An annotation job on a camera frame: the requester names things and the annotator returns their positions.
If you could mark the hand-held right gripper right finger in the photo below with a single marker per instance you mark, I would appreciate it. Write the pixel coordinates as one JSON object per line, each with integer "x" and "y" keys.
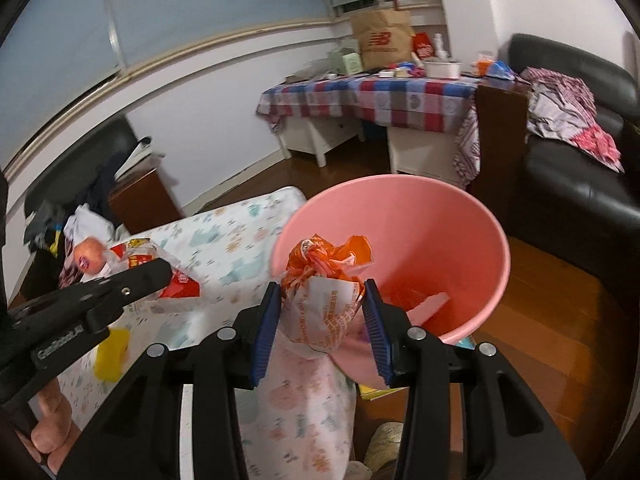
{"x": 375, "y": 330}

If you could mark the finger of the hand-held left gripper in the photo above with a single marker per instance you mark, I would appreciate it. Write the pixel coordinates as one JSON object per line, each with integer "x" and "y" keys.
{"x": 135, "y": 280}

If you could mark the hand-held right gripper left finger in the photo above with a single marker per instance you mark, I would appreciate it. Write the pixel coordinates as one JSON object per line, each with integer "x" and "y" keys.
{"x": 267, "y": 330}

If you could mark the red snack wrapper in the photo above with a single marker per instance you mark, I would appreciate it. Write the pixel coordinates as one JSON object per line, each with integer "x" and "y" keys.
{"x": 181, "y": 286}

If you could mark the orange white plastic bag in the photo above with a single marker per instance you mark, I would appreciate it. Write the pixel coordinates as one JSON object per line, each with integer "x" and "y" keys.
{"x": 325, "y": 305}

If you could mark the pink plastic bucket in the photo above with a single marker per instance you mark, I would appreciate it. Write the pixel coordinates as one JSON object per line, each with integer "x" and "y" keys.
{"x": 425, "y": 225}

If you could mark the person's left hand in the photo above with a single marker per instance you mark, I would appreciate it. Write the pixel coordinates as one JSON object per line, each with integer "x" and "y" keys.
{"x": 55, "y": 420}

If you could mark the red apple with sticker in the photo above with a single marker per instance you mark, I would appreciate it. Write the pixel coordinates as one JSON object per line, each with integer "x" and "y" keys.
{"x": 89, "y": 255}

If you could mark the yellow sponge cloth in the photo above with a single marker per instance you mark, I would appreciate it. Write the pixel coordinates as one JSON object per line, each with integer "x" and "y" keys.
{"x": 112, "y": 355}

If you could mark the brown wooden cabinet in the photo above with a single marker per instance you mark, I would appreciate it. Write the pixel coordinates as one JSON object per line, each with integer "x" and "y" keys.
{"x": 145, "y": 200}

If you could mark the floral tablecloth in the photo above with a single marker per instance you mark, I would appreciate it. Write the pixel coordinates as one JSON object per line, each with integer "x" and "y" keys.
{"x": 230, "y": 250}

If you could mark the dark navy garment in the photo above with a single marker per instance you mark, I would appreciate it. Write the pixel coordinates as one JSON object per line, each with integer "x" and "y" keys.
{"x": 110, "y": 180}

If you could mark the red white hanging cloth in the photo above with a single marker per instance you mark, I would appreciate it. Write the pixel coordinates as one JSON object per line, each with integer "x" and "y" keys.
{"x": 467, "y": 150}

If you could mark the black leather sofa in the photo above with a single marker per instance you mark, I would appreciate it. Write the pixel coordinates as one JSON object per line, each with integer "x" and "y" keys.
{"x": 575, "y": 210}

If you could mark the checkered tablecloth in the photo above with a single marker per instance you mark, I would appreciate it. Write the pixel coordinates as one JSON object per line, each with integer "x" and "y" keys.
{"x": 370, "y": 95}

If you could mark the white pot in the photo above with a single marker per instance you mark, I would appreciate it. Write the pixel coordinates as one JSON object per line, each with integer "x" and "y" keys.
{"x": 442, "y": 69}

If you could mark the light green box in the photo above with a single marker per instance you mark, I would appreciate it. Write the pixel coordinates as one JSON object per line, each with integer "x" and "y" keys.
{"x": 345, "y": 60}

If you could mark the large window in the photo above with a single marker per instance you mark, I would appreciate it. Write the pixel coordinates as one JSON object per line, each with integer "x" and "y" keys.
{"x": 200, "y": 5}

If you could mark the red packet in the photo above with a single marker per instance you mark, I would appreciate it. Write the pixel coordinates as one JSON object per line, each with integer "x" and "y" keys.
{"x": 423, "y": 46}

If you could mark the blue orange packet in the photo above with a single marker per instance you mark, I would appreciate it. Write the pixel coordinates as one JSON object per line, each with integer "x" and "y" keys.
{"x": 495, "y": 67}

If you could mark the brown paper bag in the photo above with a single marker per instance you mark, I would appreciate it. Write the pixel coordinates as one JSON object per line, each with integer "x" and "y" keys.
{"x": 382, "y": 40}

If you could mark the white bottle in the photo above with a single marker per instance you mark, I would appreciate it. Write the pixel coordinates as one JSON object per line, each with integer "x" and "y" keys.
{"x": 440, "y": 46}

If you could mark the pink patterned clothes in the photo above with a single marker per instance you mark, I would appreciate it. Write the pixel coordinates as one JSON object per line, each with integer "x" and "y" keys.
{"x": 570, "y": 110}

